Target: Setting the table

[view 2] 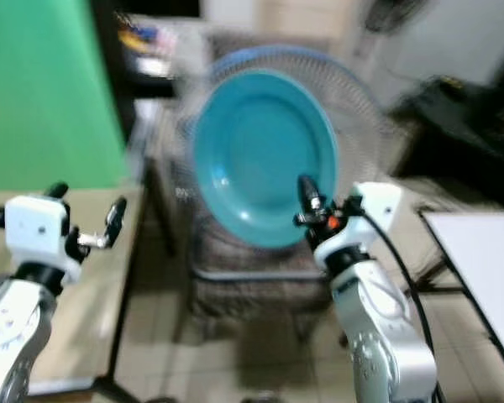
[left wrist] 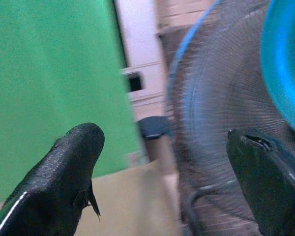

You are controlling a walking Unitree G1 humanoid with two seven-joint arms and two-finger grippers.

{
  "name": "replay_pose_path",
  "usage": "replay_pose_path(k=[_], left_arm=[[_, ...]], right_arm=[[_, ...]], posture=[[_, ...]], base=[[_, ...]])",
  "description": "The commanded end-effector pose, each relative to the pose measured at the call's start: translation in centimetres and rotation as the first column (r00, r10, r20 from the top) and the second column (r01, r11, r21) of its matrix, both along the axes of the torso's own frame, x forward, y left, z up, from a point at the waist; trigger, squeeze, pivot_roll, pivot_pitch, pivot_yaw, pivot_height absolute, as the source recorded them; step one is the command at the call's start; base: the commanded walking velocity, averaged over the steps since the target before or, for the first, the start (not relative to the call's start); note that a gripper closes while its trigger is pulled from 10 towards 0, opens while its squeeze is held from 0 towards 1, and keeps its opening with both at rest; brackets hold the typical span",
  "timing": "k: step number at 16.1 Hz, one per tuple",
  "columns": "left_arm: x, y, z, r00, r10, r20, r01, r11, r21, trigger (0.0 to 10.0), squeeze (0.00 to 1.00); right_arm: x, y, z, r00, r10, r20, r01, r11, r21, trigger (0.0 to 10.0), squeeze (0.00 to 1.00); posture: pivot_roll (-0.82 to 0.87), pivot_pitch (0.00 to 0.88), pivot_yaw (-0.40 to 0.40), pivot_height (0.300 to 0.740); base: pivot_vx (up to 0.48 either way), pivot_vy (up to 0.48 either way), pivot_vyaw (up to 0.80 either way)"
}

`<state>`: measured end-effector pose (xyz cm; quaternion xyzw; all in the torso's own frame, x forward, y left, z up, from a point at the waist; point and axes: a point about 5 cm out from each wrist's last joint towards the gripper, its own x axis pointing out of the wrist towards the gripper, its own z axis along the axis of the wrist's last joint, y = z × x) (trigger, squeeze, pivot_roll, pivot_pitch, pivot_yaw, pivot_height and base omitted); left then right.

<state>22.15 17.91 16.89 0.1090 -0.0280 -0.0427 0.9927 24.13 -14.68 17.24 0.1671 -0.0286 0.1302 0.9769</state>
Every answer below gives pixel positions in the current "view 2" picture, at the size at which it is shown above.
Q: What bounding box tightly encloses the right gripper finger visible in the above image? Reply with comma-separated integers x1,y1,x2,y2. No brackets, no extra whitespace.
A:
296,173,326,216

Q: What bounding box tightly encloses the teal round plate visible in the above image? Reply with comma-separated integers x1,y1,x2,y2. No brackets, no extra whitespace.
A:
192,70,339,250

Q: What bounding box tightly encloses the green backdrop screen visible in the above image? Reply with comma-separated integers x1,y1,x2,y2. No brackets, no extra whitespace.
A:
0,0,129,193

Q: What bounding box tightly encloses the dark shelf with colourful items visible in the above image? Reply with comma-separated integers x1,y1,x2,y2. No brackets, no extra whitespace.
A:
116,15,179,98

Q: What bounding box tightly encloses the black bulky furniture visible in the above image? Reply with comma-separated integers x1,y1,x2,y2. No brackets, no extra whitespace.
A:
393,74,504,182

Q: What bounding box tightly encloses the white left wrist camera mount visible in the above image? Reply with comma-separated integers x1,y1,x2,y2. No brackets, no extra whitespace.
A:
4,195,83,283

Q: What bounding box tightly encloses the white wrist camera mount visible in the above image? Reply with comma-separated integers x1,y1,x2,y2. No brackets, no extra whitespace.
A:
4,195,83,283
313,181,405,270

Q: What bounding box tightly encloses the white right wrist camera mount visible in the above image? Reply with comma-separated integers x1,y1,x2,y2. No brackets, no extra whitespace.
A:
313,181,405,270

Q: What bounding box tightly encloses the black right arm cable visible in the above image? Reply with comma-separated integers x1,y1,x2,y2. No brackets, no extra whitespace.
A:
360,208,446,403

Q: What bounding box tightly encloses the blue electric fan wire grille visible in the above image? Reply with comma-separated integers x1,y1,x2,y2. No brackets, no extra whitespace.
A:
174,44,386,253

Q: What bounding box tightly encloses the white table black frame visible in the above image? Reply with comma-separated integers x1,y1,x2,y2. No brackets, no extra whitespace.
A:
418,208,504,391

